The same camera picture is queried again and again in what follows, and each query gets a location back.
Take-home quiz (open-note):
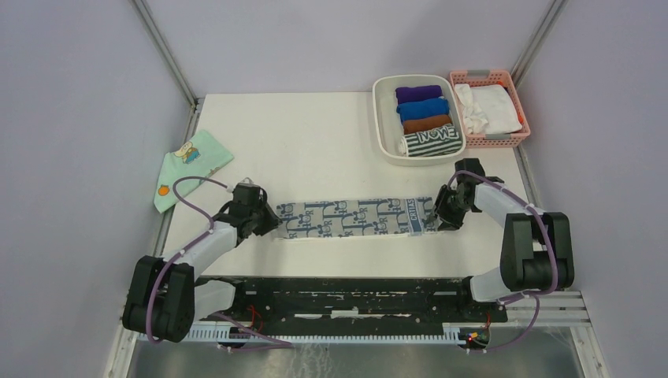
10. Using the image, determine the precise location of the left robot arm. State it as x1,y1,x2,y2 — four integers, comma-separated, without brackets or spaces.
121,180,280,343

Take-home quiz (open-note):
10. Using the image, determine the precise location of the aluminium frame rail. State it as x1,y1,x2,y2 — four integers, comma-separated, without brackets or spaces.
102,0,201,377

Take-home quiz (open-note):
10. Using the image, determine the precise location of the blue patterned towel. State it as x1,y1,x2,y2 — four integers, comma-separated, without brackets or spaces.
273,197,437,240

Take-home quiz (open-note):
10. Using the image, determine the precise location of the purple rolled towel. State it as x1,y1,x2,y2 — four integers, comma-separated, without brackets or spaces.
395,85,443,105

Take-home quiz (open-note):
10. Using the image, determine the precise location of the brown rolled towel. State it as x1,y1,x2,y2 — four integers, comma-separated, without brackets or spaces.
403,114,452,135

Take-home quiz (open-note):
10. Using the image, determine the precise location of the blue rolled towel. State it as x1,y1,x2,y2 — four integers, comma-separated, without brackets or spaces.
396,97,450,122

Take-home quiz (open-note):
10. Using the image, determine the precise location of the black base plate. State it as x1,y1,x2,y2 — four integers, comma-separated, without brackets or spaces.
196,276,508,336

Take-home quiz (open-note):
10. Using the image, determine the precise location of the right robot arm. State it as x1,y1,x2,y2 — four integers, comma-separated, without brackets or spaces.
427,158,575,321

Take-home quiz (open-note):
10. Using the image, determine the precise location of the pink plastic basket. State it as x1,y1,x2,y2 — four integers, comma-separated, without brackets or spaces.
449,69,531,148

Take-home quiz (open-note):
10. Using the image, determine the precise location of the orange item in basket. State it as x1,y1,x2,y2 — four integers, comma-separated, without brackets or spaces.
496,80,524,125

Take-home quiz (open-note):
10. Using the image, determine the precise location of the white slotted cable duct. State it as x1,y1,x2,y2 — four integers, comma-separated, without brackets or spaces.
136,322,462,346

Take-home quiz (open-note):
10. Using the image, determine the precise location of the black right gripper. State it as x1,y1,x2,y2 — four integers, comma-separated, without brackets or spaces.
426,183,473,232

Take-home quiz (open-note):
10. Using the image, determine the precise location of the white cloth in basket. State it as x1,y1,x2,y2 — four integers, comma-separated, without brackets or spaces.
455,83,522,135

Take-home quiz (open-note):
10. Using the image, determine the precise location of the white plastic tub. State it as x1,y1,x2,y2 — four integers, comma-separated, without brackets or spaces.
372,74,466,167

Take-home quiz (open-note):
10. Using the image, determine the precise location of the mint green cartoon towel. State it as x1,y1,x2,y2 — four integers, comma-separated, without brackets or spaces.
154,130,234,213

